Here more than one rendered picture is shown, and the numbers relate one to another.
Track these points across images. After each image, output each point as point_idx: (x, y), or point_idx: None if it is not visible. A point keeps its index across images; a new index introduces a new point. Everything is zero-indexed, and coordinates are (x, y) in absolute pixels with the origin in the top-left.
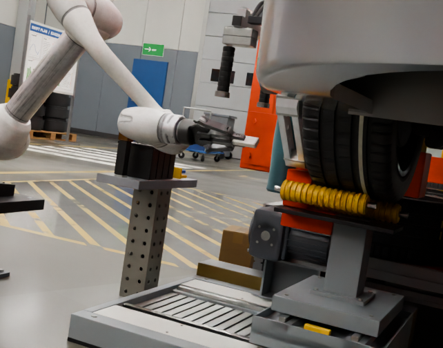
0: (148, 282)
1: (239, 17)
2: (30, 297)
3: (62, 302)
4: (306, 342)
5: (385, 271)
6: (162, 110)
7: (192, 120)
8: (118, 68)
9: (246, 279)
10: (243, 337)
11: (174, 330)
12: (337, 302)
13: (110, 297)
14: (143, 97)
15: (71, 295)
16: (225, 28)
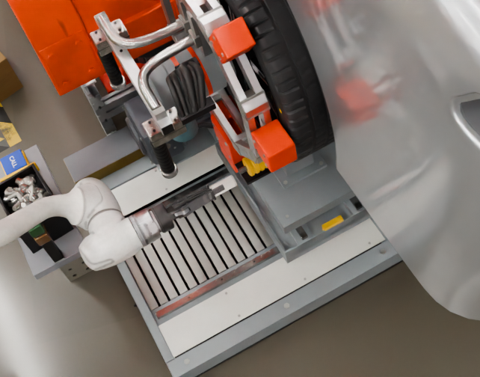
0: None
1: (170, 126)
2: (54, 375)
3: (75, 348)
4: (329, 233)
5: None
6: (83, 203)
7: (167, 212)
8: (25, 226)
9: (129, 157)
10: (267, 256)
11: (235, 307)
12: (314, 183)
13: (72, 292)
14: (53, 210)
15: (56, 330)
16: (152, 138)
